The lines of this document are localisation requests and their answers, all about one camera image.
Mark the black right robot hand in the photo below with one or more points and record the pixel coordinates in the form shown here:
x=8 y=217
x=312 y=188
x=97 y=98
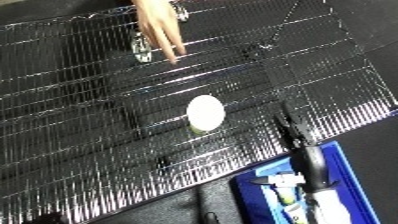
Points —
x=311 y=163

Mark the pale right robot arm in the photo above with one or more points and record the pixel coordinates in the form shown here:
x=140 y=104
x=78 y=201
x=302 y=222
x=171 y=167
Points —
x=331 y=208

